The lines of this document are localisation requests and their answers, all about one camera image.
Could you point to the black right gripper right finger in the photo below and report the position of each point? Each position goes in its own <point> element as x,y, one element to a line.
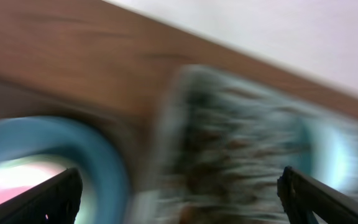
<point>304,198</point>

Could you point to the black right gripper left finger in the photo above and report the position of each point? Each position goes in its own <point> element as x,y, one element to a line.
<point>55,201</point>

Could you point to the light blue bowl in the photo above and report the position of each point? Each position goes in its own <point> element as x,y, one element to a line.
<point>331,155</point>

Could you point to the light green bowl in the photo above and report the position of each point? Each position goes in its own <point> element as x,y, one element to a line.
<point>87,210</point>

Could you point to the pink cup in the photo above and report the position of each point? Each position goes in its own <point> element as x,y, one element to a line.
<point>17,178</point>

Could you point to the dark blue plate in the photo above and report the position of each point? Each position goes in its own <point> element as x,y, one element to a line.
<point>42,138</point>

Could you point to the grey dishwasher rack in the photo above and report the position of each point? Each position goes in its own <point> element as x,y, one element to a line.
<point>221,144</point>

